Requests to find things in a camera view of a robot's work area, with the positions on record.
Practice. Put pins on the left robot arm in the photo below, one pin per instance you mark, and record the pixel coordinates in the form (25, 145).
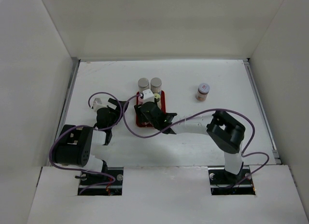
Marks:
(72, 149)

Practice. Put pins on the yellow lid bottle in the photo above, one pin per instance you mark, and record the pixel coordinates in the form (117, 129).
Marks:
(158, 100)

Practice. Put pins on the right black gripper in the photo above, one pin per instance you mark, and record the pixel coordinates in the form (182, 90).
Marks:
(139, 113)

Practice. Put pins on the red label brown spice jar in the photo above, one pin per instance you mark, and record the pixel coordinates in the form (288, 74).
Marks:
(202, 91)

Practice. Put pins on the blue label white bead bottle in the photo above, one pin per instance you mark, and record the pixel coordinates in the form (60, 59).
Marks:
(156, 85)

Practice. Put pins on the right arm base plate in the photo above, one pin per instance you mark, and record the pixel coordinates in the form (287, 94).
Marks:
(223, 183)

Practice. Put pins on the silver lid pink bottle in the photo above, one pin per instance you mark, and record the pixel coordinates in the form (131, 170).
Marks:
(143, 84)

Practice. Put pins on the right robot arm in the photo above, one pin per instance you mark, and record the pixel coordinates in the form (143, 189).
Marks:
(226, 132)

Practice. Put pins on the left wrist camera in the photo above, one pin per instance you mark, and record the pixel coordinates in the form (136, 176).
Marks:
(97, 104)

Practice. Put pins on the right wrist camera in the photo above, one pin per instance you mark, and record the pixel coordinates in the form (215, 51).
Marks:
(147, 96)

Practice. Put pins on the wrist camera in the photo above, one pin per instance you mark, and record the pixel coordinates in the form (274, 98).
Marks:
(147, 96)
(97, 104)

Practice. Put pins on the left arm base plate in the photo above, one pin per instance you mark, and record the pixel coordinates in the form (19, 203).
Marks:
(98, 185)

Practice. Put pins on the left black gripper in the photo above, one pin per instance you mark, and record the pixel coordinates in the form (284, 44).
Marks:
(116, 112)

